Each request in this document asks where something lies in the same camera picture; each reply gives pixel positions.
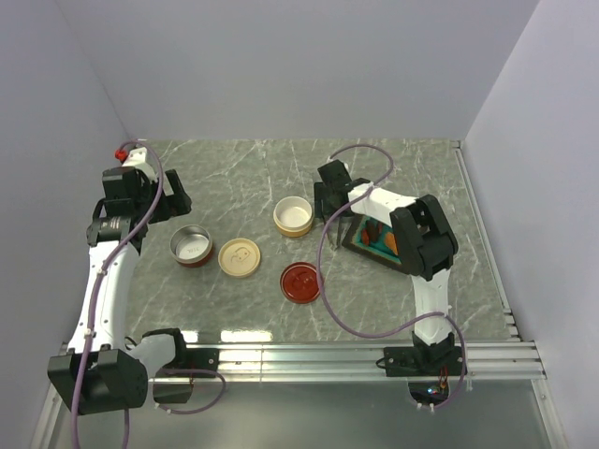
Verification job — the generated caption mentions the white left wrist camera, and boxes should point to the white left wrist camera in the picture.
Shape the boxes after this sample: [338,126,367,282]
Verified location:
[123,147,158,182]

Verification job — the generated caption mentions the cream round container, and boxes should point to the cream round container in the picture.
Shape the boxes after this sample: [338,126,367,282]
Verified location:
[272,196,314,238]

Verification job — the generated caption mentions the brown steel-lined container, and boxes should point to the brown steel-lined container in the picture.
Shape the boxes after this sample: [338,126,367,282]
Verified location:
[169,224,214,268]

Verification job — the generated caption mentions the red round lid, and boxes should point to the red round lid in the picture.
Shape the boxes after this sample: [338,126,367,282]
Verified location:
[280,262,320,304]

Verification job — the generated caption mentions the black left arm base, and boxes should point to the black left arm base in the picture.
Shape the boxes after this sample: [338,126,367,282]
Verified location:
[153,347,221,406]

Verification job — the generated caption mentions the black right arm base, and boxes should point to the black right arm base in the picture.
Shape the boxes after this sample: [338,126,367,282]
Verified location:
[375,346,468,377]

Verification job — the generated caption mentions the cream round lid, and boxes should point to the cream round lid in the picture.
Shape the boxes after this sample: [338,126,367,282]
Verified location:
[218,238,261,278]

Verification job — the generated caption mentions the teal square ceramic plate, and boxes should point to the teal square ceramic plate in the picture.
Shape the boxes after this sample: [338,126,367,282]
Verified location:
[342,214,408,274]

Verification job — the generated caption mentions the orange fried chicken piece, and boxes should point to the orange fried chicken piece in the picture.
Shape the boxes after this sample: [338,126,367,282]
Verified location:
[384,232,399,255]

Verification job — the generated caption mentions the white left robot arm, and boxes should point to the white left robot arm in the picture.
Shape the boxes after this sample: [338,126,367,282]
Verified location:
[48,167,192,415]

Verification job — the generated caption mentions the dark brown sausage piece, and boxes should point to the dark brown sausage piece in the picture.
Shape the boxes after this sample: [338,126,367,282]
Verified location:
[361,219,383,246]

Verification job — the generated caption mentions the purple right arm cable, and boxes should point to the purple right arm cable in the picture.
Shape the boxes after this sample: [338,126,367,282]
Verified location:
[315,143,468,413]

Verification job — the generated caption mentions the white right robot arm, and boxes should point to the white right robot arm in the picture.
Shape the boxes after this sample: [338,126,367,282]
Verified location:
[314,160,459,374]

